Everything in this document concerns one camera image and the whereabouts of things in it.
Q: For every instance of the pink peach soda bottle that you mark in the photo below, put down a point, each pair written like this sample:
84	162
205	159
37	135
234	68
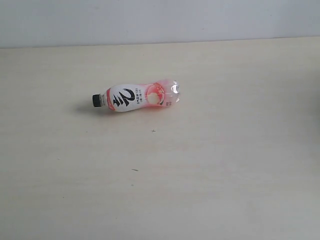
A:
128	97

